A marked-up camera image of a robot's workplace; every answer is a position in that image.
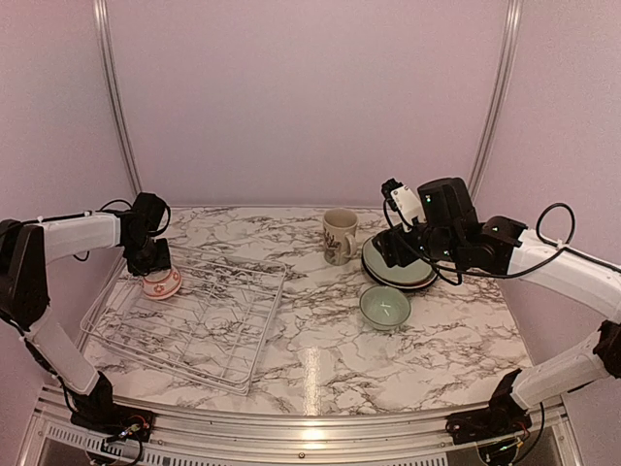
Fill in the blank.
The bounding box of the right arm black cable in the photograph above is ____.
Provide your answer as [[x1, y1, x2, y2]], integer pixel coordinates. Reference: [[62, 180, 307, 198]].
[[382, 196, 621, 438]]

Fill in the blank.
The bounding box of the patterned beige tall cup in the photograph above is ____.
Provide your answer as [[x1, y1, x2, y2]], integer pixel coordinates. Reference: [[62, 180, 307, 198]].
[[322, 208, 358, 266]]

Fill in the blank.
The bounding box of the front aluminium rail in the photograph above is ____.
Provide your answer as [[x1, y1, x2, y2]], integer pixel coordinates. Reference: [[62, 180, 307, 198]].
[[17, 390, 583, 465]]

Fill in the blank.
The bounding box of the right aluminium frame post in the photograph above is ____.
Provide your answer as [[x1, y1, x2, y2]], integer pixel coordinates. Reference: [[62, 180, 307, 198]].
[[467, 0, 524, 202]]

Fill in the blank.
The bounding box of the black red plate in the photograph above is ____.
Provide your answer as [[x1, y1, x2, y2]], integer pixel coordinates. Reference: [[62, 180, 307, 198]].
[[361, 242, 441, 292]]

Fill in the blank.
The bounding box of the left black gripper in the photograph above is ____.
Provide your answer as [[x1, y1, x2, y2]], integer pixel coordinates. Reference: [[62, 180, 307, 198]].
[[125, 234, 171, 276]]

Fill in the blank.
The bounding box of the large white plate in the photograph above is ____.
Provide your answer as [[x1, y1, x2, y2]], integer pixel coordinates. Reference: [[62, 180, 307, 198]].
[[364, 245, 438, 289]]

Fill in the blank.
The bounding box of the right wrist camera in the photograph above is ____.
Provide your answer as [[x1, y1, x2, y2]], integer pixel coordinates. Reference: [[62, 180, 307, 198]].
[[381, 179, 425, 232]]

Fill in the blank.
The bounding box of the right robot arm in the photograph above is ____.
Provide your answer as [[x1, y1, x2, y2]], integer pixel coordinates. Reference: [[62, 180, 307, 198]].
[[373, 178, 620, 435]]

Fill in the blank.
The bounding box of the white red small bowl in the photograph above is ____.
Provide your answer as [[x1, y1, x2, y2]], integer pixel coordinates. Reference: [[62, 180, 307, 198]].
[[142, 266, 182, 301]]

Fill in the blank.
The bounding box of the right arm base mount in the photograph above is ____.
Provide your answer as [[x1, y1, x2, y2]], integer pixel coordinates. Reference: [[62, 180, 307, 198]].
[[445, 382, 532, 445]]

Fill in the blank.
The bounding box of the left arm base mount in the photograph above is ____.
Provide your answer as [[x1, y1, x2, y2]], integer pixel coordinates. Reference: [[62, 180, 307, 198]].
[[61, 372, 154, 443]]

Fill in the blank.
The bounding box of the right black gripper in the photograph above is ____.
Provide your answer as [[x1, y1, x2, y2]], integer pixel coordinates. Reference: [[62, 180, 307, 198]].
[[373, 221, 463, 267]]

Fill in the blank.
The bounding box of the white wire dish rack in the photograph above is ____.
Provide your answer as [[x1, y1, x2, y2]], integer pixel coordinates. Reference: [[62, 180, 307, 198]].
[[81, 246, 287, 395]]

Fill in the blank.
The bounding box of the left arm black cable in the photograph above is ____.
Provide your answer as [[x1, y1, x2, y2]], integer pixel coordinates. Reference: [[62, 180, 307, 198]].
[[72, 198, 172, 263]]

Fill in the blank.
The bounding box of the aluminium frame post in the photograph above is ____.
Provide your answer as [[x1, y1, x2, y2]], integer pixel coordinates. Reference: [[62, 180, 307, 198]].
[[93, 0, 143, 196], [467, 0, 524, 202]]

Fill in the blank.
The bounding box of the left aluminium frame post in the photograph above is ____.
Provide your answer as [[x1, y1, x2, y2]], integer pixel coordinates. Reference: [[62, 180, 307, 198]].
[[93, 0, 143, 196]]

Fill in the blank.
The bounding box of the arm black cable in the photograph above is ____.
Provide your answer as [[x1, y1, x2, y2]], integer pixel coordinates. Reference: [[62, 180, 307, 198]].
[[382, 196, 621, 438], [72, 198, 172, 263]]

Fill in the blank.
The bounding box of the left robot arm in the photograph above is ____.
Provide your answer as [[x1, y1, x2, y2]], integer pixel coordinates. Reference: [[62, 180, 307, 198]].
[[1, 192, 173, 432]]

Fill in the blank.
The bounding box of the small pale green cup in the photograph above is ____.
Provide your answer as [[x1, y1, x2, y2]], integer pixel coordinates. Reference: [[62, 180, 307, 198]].
[[359, 285, 411, 331]]

